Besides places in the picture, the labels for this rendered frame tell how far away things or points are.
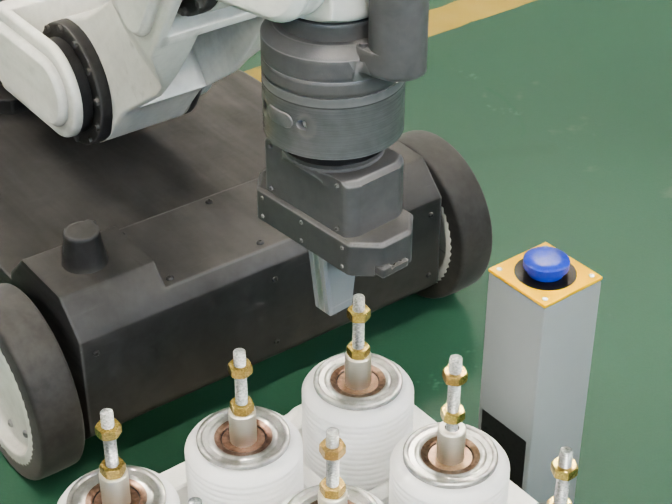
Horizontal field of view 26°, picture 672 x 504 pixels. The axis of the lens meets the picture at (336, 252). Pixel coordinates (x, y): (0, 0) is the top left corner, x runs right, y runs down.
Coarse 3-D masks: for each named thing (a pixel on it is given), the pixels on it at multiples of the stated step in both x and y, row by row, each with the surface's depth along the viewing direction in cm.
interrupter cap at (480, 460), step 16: (416, 432) 117; (432, 432) 118; (480, 432) 117; (416, 448) 116; (432, 448) 116; (480, 448) 116; (496, 448) 116; (416, 464) 114; (432, 464) 115; (464, 464) 115; (480, 464) 114; (496, 464) 114; (432, 480) 113; (448, 480) 113; (464, 480) 113; (480, 480) 113
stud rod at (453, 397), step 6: (456, 354) 110; (450, 360) 110; (456, 360) 110; (450, 366) 110; (456, 366) 110; (450, 372) 111; (456, 372) 110; (450, 390) 112; (456, 390) 111; (450, 396) 112; (456, 396) 112; (450, 402) 112; (456, 402) 112; (450, 408) 112; (456, 408) 112; (450, 426) 113; (456, 426) 113
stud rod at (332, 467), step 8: (328, 432) 105; (336, 432) 105; (328, 440) 105; (336, 440) 105; (328, 464) 106; (336, 464) 106; (328, 472) 106; (336, 472) 106; (328, 480) 107; (336, 480) 107
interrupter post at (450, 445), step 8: (440, 424) 114; (440, 432) 114; (448, 432) 114; (456, 432) 114; (464, 432) 114; (440, 440) 114; (448, 440) 113; (456, 440) 113; (464, 440) 114; (440, 448) 114; (448, 448) 114; (456, 448) 114; (464, 448) 115; (440, 456) 115; (448, 456) 114; (456, 456) 114; (448, 464) 115; (456, 464) 115
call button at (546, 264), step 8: (536, 248) 126; (544, 248) 126; (552, 248) 126; (528, 256) 125; (536, 256) 125; (544, 256) 125; (552, 256) 125; (560, 256) 125; (528, 264) 124; (536, 264) 124; (544, 264) 124; (552, 264) 124; (560, 264) 124; (568, 264) 124; (528, 272) 124; (536, 272) 124; (544, 272) 123; (552, 272) 123; (560, 272) 124; (536, 280) 125; (544, 280) 124; (552, 280) 124
